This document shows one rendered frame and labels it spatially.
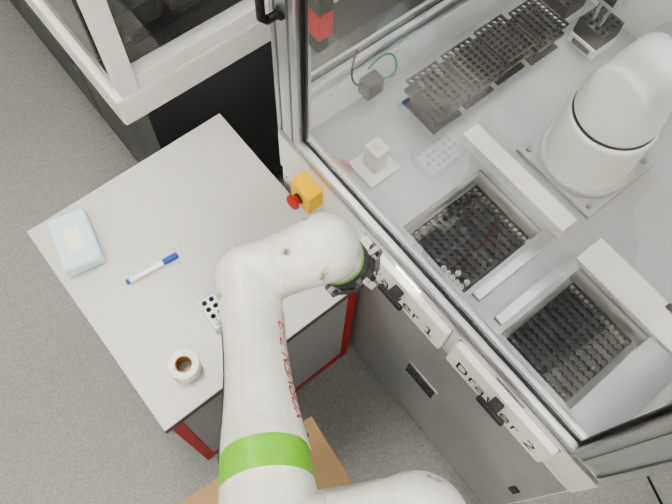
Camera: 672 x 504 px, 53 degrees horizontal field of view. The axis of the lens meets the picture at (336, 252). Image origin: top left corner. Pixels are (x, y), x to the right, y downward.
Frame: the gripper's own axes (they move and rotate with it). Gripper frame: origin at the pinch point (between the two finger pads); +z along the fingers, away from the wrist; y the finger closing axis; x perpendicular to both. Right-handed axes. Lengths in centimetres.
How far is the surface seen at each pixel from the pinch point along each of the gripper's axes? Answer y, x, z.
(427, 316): -4.0, 12.1, 12.1
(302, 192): -1.7, -28.7, 12.2
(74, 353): 96, -68, 74
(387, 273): -3.8, -1.0, 13.0
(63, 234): 48, -60, 5
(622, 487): -12, 82, 113
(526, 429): -3.6, 42.3, 12.8
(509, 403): -4.6, 36.4, 11.3
